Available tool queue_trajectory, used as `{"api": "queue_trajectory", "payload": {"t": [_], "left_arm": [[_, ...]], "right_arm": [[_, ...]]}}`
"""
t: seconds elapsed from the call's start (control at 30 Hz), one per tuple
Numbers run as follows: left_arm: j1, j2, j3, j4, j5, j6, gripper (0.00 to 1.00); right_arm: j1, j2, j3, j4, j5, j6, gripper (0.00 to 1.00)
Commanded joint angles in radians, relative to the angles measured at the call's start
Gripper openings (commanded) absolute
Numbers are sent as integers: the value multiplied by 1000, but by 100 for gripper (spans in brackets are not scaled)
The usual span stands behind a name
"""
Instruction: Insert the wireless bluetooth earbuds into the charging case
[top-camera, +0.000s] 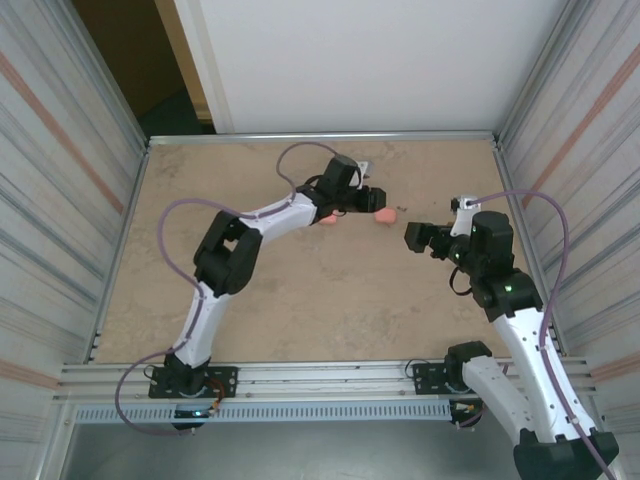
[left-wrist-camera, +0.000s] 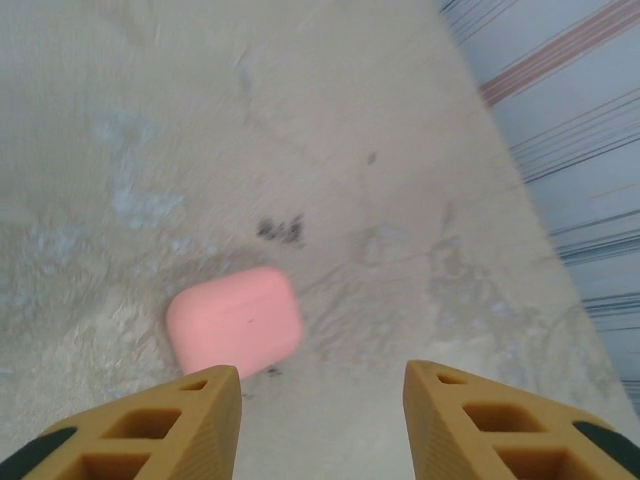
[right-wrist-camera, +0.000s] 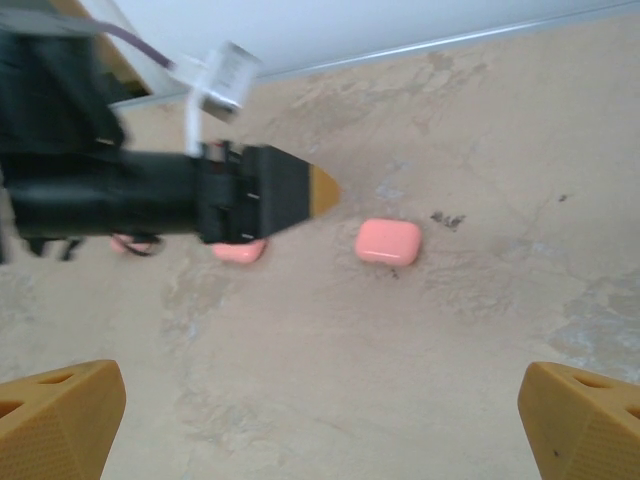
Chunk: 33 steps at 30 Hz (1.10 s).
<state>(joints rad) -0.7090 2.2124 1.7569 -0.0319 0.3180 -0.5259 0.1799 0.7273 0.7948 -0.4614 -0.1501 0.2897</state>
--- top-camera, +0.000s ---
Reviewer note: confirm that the pink earbud charging case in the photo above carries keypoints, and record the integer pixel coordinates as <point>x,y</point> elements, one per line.
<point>329,220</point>
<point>385,217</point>

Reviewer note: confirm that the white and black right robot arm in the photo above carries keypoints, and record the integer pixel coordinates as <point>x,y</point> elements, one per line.
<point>525,360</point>

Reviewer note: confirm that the small circuit board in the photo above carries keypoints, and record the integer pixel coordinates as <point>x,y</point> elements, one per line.
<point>467,408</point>
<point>195,413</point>

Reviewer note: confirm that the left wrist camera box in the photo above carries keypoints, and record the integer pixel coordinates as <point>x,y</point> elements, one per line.
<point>361,174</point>

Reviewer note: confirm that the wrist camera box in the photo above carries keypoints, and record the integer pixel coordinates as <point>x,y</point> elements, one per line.
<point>462,215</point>
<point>361,174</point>

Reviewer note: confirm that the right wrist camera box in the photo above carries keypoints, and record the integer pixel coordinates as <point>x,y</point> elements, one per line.
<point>462,215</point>

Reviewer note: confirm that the thin aluminium table rail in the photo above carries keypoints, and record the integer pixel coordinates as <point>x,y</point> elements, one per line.
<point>300,138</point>

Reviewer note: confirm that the striped enclosure side panel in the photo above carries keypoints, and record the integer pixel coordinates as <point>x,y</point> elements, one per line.
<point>40,200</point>
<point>600,175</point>

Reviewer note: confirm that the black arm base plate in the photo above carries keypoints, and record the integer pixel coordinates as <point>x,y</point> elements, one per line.
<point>425,375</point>
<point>225,380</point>

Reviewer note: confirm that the wide aluminium mounting rail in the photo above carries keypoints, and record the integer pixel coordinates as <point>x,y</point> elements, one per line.
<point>325,380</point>

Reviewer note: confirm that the aluminium corner post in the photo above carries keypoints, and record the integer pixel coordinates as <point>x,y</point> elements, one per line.
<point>546,75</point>
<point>102,75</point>

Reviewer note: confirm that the white door frame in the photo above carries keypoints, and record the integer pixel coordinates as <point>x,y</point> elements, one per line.
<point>205,60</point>

